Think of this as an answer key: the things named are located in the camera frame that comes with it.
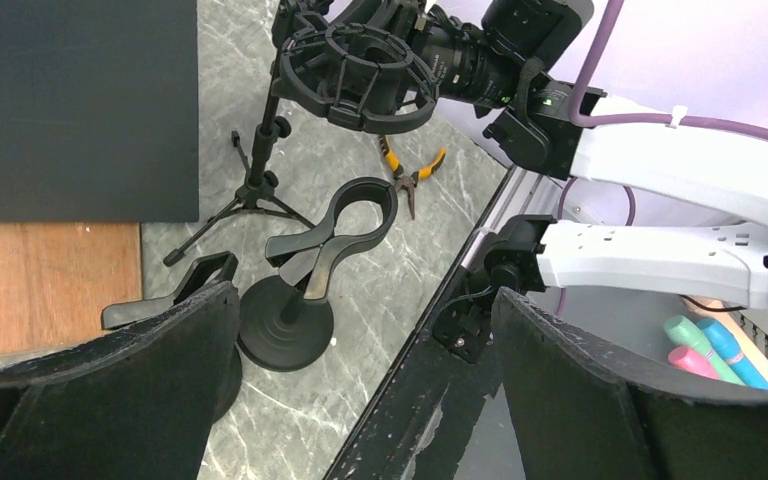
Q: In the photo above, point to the wooden board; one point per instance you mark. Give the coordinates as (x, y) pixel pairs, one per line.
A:
(55, 279)

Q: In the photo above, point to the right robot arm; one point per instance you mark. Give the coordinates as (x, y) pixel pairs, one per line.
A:
(567, 132)

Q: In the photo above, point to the mint green marker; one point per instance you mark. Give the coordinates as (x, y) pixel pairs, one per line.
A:
(683, 332)

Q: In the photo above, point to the pink marker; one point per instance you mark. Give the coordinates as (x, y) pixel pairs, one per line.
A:
(687, 359)

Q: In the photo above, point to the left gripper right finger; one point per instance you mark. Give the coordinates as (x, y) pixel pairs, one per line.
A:
(585, 408)

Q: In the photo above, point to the black tripod shock-mount stand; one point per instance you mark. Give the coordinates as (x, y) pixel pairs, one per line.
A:
(355, 76)

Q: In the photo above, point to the black front frame rail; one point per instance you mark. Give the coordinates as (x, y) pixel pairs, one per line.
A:
(421, 417)

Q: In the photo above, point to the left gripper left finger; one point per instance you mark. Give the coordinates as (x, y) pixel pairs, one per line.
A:
(136, 403)

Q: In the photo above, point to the dark rack network switch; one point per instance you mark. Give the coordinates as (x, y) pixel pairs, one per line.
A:
(99, 111)

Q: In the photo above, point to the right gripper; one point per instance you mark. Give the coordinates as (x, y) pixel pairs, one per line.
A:
(397, 20)

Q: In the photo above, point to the blue marker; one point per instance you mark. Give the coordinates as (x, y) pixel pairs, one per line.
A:
(727, 347)

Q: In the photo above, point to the yellow-handled pliers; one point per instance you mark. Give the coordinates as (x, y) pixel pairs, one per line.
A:
(404, 180)

